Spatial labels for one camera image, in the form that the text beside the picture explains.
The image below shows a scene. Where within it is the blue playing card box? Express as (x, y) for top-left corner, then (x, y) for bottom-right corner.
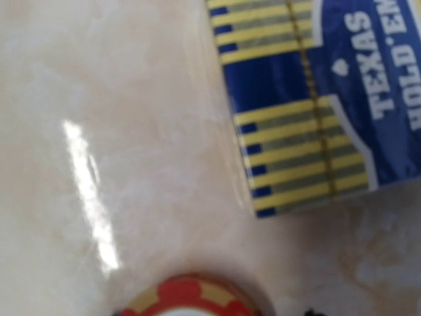
(207, 1), (420, 218)

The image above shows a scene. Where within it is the red poker chip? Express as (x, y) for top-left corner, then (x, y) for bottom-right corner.
(118, 273), (262, 316)

